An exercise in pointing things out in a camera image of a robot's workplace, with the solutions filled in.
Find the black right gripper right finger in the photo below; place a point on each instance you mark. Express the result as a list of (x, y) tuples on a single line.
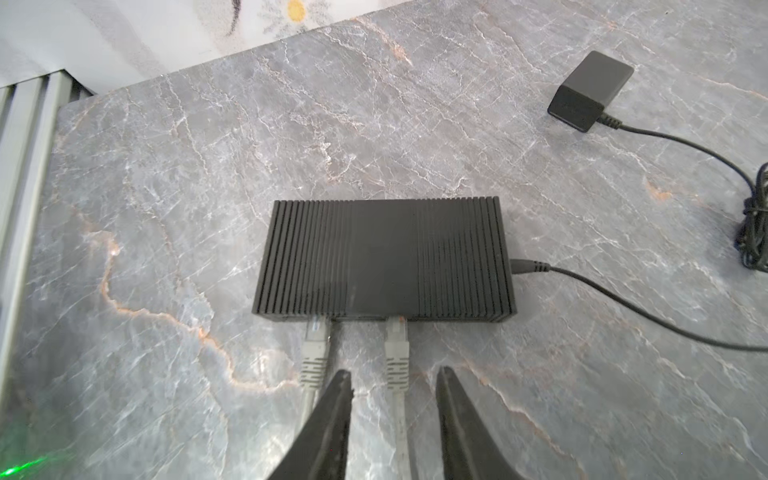
[(468, 450)]

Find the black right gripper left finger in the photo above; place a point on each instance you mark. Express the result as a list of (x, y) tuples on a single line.
[(320, 450)]

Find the black ribbed network switch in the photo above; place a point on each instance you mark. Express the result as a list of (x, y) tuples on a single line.
[(422, 259)]

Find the black power adapter with cable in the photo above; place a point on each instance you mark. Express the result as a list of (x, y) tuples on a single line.
[(580, 102)]

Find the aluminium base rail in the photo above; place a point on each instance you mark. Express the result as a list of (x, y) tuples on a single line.
[(29, 111)]

